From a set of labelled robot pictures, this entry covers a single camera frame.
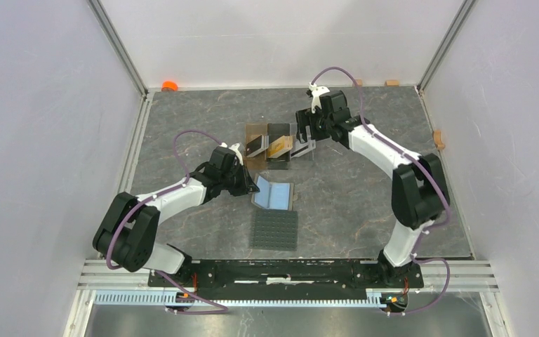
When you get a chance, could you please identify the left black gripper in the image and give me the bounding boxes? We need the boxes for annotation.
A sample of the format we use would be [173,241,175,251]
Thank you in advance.
[220,161,260,197]

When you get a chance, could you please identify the white blue credit card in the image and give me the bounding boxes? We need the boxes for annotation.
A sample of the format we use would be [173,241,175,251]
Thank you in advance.
[290,140,316,158]

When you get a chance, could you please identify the dark grey studded baseplate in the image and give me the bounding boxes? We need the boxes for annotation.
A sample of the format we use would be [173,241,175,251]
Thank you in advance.
[249,209,298,251]

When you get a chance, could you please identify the orange round cap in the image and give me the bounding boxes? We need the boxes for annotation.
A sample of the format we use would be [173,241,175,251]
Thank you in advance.
[161,81,178,91]

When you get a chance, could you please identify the clear card stand tray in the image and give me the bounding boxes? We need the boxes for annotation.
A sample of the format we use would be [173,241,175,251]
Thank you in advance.
[288,123,317,170]

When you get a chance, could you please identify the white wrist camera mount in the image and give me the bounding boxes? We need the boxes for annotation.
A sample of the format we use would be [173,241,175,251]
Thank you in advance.
[220,143,244,165]
[307,83,331,114]

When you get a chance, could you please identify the curved wooden piece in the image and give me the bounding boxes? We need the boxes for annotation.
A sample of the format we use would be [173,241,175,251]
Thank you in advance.
[432,130,446,151]

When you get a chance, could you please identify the slotted cable duct strip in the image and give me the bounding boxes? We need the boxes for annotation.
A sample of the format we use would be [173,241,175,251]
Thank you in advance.
[94,290,386,309]

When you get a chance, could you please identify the right small wooden block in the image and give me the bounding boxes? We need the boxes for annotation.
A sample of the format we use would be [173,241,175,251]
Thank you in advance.
[385,79,400,86]

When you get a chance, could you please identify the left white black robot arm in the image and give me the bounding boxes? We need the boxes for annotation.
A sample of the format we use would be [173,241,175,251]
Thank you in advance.
[92,143,259,286]

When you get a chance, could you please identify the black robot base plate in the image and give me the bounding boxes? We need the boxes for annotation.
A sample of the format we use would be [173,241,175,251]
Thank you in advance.
[171,258,425,300]

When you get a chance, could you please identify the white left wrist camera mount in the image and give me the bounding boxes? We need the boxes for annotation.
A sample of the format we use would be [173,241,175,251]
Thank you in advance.
[220,143,244,165]

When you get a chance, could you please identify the gold credit card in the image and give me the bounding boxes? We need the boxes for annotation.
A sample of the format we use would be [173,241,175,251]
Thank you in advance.
[267,136,294,159]

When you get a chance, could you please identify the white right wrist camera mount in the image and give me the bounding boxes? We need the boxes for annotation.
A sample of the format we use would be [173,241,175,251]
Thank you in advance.
[307,83,331,114]

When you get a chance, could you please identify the grey blue card holder wallet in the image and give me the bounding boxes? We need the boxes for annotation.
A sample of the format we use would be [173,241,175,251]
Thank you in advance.
[251,174,294,211]

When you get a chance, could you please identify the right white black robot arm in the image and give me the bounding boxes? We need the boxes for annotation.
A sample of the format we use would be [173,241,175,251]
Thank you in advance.
[295,86,449,286]

